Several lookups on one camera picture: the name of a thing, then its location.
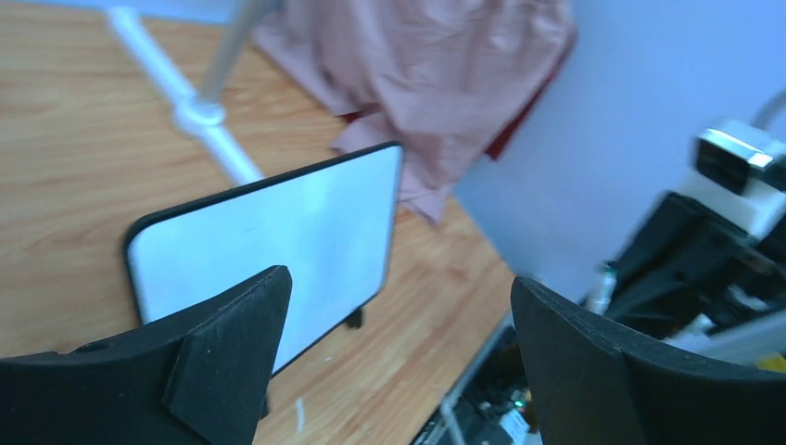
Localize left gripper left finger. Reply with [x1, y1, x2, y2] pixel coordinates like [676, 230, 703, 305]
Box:
[1, 265, 292, 444]

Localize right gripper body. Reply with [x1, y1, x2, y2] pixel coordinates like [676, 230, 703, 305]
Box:
[604, 192, 785, 339]

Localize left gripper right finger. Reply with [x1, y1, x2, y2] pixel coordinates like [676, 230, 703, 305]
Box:
[511, 277, 785, 444]

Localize white whiteboard black frame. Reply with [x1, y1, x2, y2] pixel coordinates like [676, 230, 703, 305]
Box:
[124, 143, 403, 370]

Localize green whiteboard marker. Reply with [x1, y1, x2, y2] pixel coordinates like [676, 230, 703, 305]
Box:
[584, 261, 617, 315]

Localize white rack foot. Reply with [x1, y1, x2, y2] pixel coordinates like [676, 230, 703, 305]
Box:
[106, 6, 263, 185]

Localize pink shorts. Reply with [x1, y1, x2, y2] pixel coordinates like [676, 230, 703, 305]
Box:
[252, 1, 577, 224]

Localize clothes rack pole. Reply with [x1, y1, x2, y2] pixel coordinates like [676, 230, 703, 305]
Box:
[197, 0, 270, 104]

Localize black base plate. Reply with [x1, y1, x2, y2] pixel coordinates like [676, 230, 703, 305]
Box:
[412, 318, 542, 444]

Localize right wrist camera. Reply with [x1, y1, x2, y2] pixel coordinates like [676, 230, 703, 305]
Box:
[676, 118, 785, 240]

